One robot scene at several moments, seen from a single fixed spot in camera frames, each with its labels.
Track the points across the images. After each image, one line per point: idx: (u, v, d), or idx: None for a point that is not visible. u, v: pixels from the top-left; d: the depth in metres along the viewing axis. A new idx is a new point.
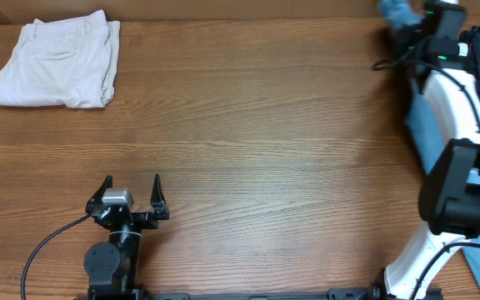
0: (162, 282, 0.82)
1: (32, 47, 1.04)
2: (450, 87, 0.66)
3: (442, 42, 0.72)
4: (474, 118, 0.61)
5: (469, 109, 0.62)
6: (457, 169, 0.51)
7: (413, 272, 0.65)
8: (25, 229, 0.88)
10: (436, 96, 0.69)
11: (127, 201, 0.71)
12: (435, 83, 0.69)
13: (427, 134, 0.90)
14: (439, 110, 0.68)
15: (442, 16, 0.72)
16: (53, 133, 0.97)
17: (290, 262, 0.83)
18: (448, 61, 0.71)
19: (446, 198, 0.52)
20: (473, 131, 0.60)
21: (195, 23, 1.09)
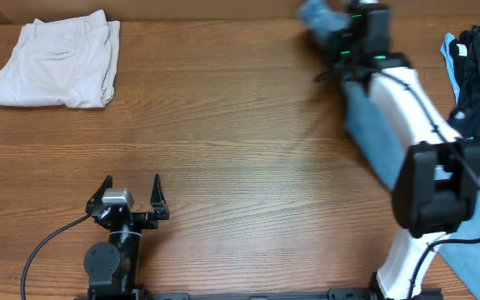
0: (162, 282, 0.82)
1: (32, 47, 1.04)
2: (395, 88, 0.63)
3: (376, 42, 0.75)
4: (425, 117, 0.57)
5: (418, 108, 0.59)
6: (423, 177, 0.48)
7: (405, 273, 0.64)
8: (24, 229, 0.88)
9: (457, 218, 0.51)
10: (384, 101, 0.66)
11: (127, 200, 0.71)
12: (381, 86, 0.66)
13: (368, 134, 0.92)
14: (390, 115, 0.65)
15: (370, 18, 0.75)
16: (53, 133, 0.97)
17: (290, 262, 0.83)
18: (387, 61, 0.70)
19: (419, 208, 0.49)
20: (427, 131, 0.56)
21: (196, 23, 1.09)
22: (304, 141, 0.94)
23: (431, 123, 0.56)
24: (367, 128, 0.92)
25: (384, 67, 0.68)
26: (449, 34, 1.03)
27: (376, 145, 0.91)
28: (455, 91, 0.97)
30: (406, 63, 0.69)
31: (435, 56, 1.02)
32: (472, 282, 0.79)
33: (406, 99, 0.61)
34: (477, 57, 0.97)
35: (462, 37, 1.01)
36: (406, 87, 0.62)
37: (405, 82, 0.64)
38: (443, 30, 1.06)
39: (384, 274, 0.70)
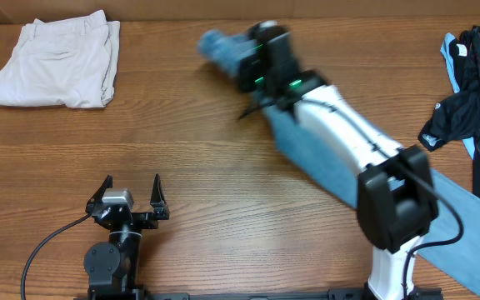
0: (162, 282, 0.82)
1: (32, 47, 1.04)
2: (322, 115, 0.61)
3: (287, 67, 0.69)
4: (361, 137, 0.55)
5: (351, 129, 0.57)
6: (382, 202, 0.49)
7: (395, 280, 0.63)
8: (24, 230, 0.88)
9: (424, 221, 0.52)
10: (315, 128, 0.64)
11: (127, 201, 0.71)
12: (307, 113, 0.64)
13: (301, 149, 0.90)
14: (327, 141, 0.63)
15: (270, 47, 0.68)
16: (53, 133, 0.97)
17: (290, 262, 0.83)
18: (304, 82, 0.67)
19: (388, 229, 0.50)
20: (368, 152, 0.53)
21: (196, 23, 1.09)
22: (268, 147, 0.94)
23: (368, 143, 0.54)
24: (296, 142, 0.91)
25: (302, 88, 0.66)
26: (449, 34, 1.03)
27: (307, 158, 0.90)
28: (454, 91, 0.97)
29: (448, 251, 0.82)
30: (322, 80, 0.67)
31: (436, 56, 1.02)
32: (461, 277, 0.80)
33: (336, 120, 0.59)
34: (478, 57, 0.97)
35: (462, 37, 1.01)
36: (331, 109, 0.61)
37: (326, 102, 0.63)
38: (444, 30, 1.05)
39: (376, 283, 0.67)
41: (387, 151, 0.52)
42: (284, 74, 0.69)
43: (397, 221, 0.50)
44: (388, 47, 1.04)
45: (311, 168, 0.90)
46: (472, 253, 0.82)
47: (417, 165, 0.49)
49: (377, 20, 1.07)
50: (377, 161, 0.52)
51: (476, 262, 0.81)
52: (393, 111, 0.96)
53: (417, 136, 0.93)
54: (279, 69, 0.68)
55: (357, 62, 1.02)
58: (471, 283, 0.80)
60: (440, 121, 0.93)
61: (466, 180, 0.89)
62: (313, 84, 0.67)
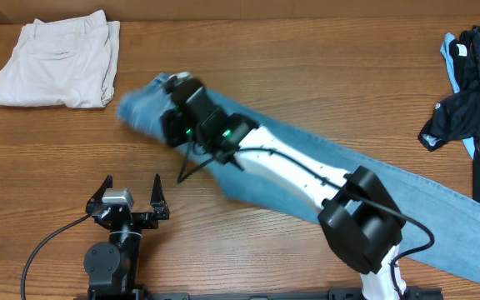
0: (162, 282, 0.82)
1: (32, 47, 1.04)
2: (264, 162, 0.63)
3: (212, 119, 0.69)
4: (307, 173, 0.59)
5: (295, 171, 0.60)
6: (347, 228, 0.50)
7: (387, 288, 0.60)
8: (24, 230, 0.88)
9: (396, 232, 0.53)
10: (263, 171, 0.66)
11: (127, 200, 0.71)
12: (248, 160, 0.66)
13: (251, 185, 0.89)
14: (276, 181, 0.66)
15: (191, 107, 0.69)
16: (53, 133, 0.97)
17: (290, 261, 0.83)
18: (235, 130, 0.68)
19: (366, 255, 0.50)
20: (319, 186, 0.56)
21: (196, 23, 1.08)
22: None
23: (317, 177, 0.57)
24: (244, 183, 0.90)
25: (238, 135, 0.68)
26: (449, 34, 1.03)
27: (259, 194, 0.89)
28: (454, 91, 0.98)
29: (421, 240, 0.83)
30: (249, 122, 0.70)
31: (436, 56, 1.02)
32: (441, 263, 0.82)
33: (280, 162, 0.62)
34: (477, 57, 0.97)
35: (463, 37, 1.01)
36: (269, 153, 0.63)
37: (262, 144, 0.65)
38: (444, 30, 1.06)
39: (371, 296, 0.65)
41: (335, 181, 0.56)
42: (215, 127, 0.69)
43: (372, 243, 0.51)
44: (388, 47, 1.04)
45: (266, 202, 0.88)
46: (442, 237, 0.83)
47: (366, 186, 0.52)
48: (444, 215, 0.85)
49: (378, 20, 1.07)
50: (329, 193, 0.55)
51: (447, 244, 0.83)
52: (393, 111, 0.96)
53: (417, 136, 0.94)
54: (207, 123, 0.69)
55: (357, 62, 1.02)
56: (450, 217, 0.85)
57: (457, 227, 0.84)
58: (451, 267, 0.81)
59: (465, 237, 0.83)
60: (440, 121, 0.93)
61: (466, 179, 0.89)
62: (246, 128, 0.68)
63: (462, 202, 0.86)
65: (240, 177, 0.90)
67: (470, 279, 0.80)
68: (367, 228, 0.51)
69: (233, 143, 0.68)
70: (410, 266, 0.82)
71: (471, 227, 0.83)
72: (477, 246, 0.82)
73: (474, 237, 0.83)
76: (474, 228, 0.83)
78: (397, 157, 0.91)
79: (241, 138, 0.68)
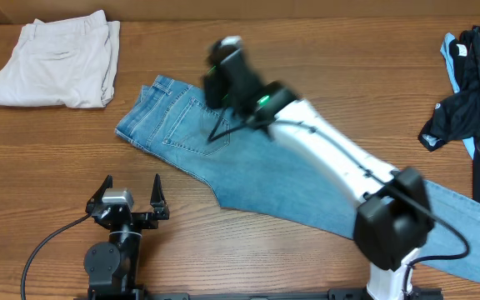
0: (162, 282, 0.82)
1: (33, 47, 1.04)
2: (303, 138, 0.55)
3: (249, 85, 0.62)
4: (351, 162, 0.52)
5: (337, 153, 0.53)
6: (382, 227, 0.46)
7: (394, 287, 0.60)
8: (24, 230, 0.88)
9: (423, 235, 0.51)
10: (294, 148, 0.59)
11: (127, 201, 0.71)
12: (282, 133, 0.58)
13: (248, 192, 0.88)
14: (310, 162, 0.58)
15: (226, 67, 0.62)
16: (53, 133, 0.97)
17: (290, 262, 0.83)
18: (272, 97, 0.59)
19: (391, 252, 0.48)
20: (362, 177, 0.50)
21: (196, 23, 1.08)
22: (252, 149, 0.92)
23: (360, 167, 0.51)
24: (240, 192, 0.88)
25: (275, 106, 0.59)
26: (449, 34, 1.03)
27: (256, 201, 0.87)
28: (454, 91, 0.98)
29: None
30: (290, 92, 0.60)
31: (435, 56, 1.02)
32: (441, 264, 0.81)
33: (321, 144, 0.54)
34: (477, 57, 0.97)
35: (462, 37, 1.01)
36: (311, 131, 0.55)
37: (301, 120, 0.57)
38: (444, 30, 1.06)
39: (375, 290, 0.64)
41: (381, 176, 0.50)
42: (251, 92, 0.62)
43: (399, 241, 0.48)
44: (388, 47, 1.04)
45: (263, 207, 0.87)
46: (442, 237, 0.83)
47: (412, 185, 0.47)
48: (444, 215, 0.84)
49: (378, 20, 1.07)
50: (373, 187, 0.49)
51: (447, 245, 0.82)
52: (393, 111, 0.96)
53: (417, 136, 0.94)
54: (242, 87, 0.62)
55: (357, 62, 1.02)
56: (450, 217, 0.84)
57: (457, 227, 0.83)
58: (452, 267, 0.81)
59: (465, 237, 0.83)
60: (440, 121, 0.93)
61: (466, 179, 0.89)
62: (283, 97, 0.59)
63: (461, 202, 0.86)
65: (235, 186, 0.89)
67: (470, 279, 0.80)
68: (398, 227, 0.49)
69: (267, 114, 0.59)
70: None
71: (470, 227, 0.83)
72: (477, 246, 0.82)
73: (474, 236, 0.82)
76: (474, 228, 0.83)
78: (396, 157, 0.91)
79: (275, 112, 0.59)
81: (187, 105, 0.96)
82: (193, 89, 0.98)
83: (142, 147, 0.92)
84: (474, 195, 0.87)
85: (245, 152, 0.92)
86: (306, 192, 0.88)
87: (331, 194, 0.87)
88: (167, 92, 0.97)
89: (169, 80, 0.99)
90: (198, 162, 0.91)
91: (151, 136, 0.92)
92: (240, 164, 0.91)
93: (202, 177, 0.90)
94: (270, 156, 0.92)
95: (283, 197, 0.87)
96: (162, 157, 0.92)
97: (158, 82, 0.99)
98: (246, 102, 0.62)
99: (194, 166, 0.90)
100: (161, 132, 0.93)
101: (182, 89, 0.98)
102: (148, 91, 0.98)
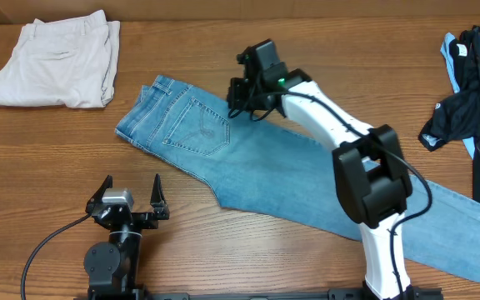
0: (162, 282, 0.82)
1: (32, 47, 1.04)
2: (306, 103, 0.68)
3: (274, 69, 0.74)
4: (337, 121, 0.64)
5: (328, 115, 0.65)
6: (353, 173, 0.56)
7: (385, 267, 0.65)
8: (24, 229, 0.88)
9: (400, 196, 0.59)
10: (298, 115, 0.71)
11: (127, 200, 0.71)
12: (291, 104, 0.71)
13: (250, 192, 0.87)
14: (310, 127, 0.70)
15: (257, 52, 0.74)
16: (53, 133, 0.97)
17: (291, 262, 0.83)
18: (287, 80, 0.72)
19: (363, 200, 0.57)
20: (343, 132, 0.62)
21: (196, 23, 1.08)
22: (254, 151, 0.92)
23: (342, 125, 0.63)
24: (240, 192, 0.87)
25: (290, 82, 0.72)
26: (449, 34, 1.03)
27: (256, 201, 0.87)
28: (454, 91, 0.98)
29: (421, 241, 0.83)
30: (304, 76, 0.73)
31: (435, 56, 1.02)
32: (442, 263, 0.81)
33: (318, 109, 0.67)
34: (477, 57, 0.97)
35: (463, 37, 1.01)
36: (312, 99, 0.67)
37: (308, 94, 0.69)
38: (444, 30, 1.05)
39: (372, 278, 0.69)
41: (359, 130, 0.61)
42: (275, 74, 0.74)
43: (370, 192, 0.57)
44: (388, 47, 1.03)
45: (263, 208, 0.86)
46: (442, 237, 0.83)
47: (385, 142, 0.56)
48: (444, 216, 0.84)
49: (378, 20, 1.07)
50: (351, 139, 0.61)
51: (448, 245, 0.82)
52: (393, 111, 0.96)
53: (417, 136, 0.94)
54: (269, 69, 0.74)
55: (357, 62, 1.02)
56: (450, 217, 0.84)
57: (457, 227, 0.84)
58: (452, 268, 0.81)
59: (465, 237, 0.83)
60: (440, 121, 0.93)
61: (466, 179, 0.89)
62: (298, 80, 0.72)
63: (461, 202, 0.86)
65: (236, 186, 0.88)
67: (470, 280, 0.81)
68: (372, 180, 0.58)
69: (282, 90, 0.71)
70: (410, 266, 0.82)
71: (470, 227, 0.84)
72: (477, 246, 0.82)
73: (474, 236, 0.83)
76: (473, 228, 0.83)
78: None
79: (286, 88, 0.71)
81: (187, 105, 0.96)
82: (193, 90, 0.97)
83: (142, 147, 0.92)
84: (474, 195, 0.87)
85: (244, 152, 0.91)
86: (305, 192, 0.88)
87: (330, 194, 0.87)
88: (167, 91, 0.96)
89: (169, 80, 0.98)
90: (198, 162, 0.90)
91: (150, 136, 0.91)
92: (240, 164, 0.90)
93: (202, 177, 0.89)
94: (270, 157, 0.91)
95: (283, 197, 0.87)
96: (161, 157, 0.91)
97: (158, 80, 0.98)
98: (269, 81, 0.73)
99: (193, 166, 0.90)
100: (161, 132, 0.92)
101: (182, 89, 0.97)
102: (148, 90, 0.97)
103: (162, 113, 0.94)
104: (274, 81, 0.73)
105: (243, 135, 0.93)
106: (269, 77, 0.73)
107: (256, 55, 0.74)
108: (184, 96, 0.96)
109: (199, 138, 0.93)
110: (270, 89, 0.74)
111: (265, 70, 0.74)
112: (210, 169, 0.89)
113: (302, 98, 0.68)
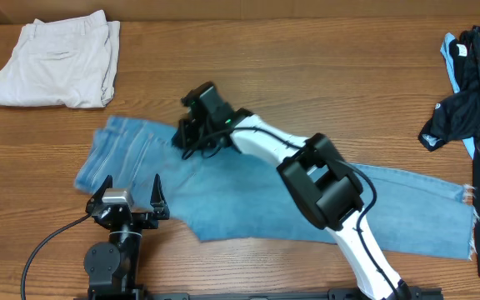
0: (162, 282, 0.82)
1: (32, 47, 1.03)
2: (250, 133, 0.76)
3: (221, 111, 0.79)
4: (278, 142, 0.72)
5: (269, 137, 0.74)
6: (300, 183, 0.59)
7: (367, 267, 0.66)
8: (24, 229, 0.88)
9: (352, 193, 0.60)
10: (247, 145, 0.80)
11: (127, 201, 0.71)
12: (241, 137, 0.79)
13: (225, 219, 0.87)
14: (258, 152, 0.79)
15: (202, 102, 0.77)
16: (53, 133, 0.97)
17: (290, 261, 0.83)
18: (234, 118, 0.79)
19: (317, 206, 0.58)
20: (285, 149, 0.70)
21: (195, 23, 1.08)
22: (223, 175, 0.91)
23: (282, 143, 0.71)
24: (217, 220, 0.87)
25: (237, 118, 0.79)
26: (449, 34, 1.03)
27: (234, 227, 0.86)
28: (454, 91, 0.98)
29: (402, 232, 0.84)
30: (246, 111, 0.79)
31: (436, 56, 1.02)
32: (427, 247, 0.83)
33: (262, 137, 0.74)
34: (477, 57, 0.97)
35: (462, 37, 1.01)
36: (255, 128, 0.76)
37: (251, 124, 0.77)
38: (444, 30, 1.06)
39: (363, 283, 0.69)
41: (297, 144, 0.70)
42: (222, 116, 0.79)
43: (322, 197, 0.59)
44: (388, 47, 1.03)
45: (243, 232, 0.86)
46: (422, 223, 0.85)
47: (321, 149, 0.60)
48: (417, 200, 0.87)
49: (378, 21, 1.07)
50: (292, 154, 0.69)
51: (428, 228, 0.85)
52: (393, 112, 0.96)
53: (417, 136, 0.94)
54: (216, 113, 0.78)
55: (357, 62, 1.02)
56: (423, 202, 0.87)
57: (432, 209, 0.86)
58: (437, 251, 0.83)
59: (442, 217, 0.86)
60: (440, 121, 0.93)
61: (466, 180, 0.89)
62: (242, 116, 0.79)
63: (432, 184, 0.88)
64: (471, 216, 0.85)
65: (211, 216, 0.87)
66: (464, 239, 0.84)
67: (457, 258, 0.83)
68: (321, 187, 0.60)
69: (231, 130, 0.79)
70: (411, 266, 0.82)
71: (446, 207, 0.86)
72: (455, 224, 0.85)
73: (451, 215, 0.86)
76: (448, 207, 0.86)
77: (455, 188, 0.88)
78: (396, 157, 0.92)
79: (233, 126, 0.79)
81: (145, 142, 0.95)
82: (149, 126, 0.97)
83: None
84: (474, 195, 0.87)
85: (212, 179, 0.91)
86: (282, 207, 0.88)
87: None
88: (122, 132, 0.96)
89: (122, 121, 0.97)
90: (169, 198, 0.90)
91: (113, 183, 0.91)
92: (212, 193, 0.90)
93: (176, 213, 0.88)
94: (239, 177, 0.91)
95: (261, 218, 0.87)
96: None
97: (114, 117, 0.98)
98: (218, 124, 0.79)
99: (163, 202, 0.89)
100: (122, 178, 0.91)
101: (138, 127, 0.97)
102: (102, 133, 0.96)
103: (120, 158, 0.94)
104: (222, 122, 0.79)
105: (209, 162, 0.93)
106: (217, 120, 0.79)
107: (202, 104, 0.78)
108: (155, 122, 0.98)
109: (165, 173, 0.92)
110: (221, 129, 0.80)
111: (214, 116, 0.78)
112: (182, 203, 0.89)
113: (247, 129, 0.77)
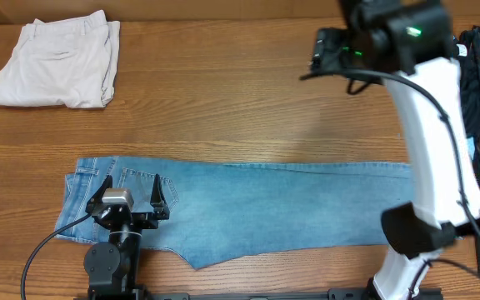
0: (162, 282, 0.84)
1: (32, 47, 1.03)
2: (429, 111, 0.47)
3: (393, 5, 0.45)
4: (457, 180, 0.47)
5: (452, 153, 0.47)
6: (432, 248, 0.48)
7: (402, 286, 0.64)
8: (24, 229, 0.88)
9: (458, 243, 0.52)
10: (400, 102, 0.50)
11: (127, 201, 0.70)
12: (402, 90, 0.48)
13: (216, 242, 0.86)
14: (405, 120, 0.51)
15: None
16: (53, 133, 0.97)
17: (290, 262, 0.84)
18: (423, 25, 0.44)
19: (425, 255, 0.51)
20: (454, 202, 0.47)
21: (195, 23, 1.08)
22: (207, 197, 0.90)
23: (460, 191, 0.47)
24: (208, 244, 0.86)
25: (424, 19, 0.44)
26: None
27: (227, 248, 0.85)
28: None
29: None
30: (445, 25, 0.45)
31: None
32: None
33: (440, 133, 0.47)
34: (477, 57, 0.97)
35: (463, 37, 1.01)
36: (441, 116, 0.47)
37: (436, 96, 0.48)
38: None
39: (382, 282, 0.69)
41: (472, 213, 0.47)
42: (384, 7, 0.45)
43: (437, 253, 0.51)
44: None
45: (237, 251, 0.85)
46: None
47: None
48: (401, 189, 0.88)
49: None
50: (457, 217, 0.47)
51: None
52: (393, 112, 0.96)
53: None
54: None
55: None
56: (408, 190, 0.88)
57: None
58: None
59: None
60: None
61: None
62: (432, 32, 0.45)
63: None
64: None
65: (202, 241, 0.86)
66: None
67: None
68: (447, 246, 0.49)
69: (399, 28, 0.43)
70: None
71: None
72: None
73: None
76: None
77: None
78: (396, 157, 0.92)
79: (406, 31, 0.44)
81: (120, 177, 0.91)
82: (121, 160, 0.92)
83: (90, 242, 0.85)
84: None
85: (197, 202, 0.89)
86: (270, 219, 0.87)
87: (294, 212, 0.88)
88: (93, 172, 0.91)
89: (92, 160, 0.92)
90: (156, 231, 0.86)
91: (92, 227, 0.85)
92: (199, 217, 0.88)
93: (165, 246, 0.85)
94: (222, 196, 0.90)
95: (252, 235, 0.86)
96: None
97: (87, 158, 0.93)
98: (377, 17, 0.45)
99: (152, 238, 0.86)
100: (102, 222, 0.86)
101: (109, 164, 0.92)
102: (73, 177, 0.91)
103: None
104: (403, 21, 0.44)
105: (190, 186, 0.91)
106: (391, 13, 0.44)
107: None
108: (155, 122, 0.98)
109: (146, 205, 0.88)
110: (380, 26, 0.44)
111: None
112: (169, 235, 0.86)
113: (430, 106, 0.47)
